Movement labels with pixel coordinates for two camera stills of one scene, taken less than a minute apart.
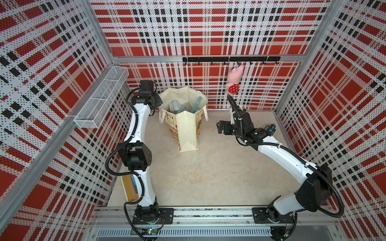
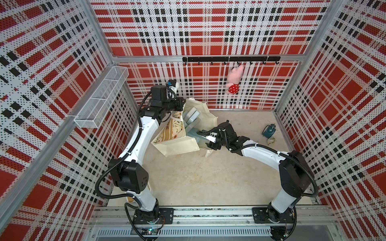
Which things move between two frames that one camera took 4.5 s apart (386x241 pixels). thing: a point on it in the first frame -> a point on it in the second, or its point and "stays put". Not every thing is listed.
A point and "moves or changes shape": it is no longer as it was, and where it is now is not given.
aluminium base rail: x=117 y=224 stays put
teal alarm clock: x=271 y=129 stays put
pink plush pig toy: x=234 y=77 stays put
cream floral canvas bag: x=181 y=109 moves or changes shape
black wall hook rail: x=246 y=58 stays put
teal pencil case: x=195 y=109 -> x=201 y=140
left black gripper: x=159 y=101 -> x=180 y=101
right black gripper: x=227 y=123 -> x=213 y=145
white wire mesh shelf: x=92 y=115 stays put
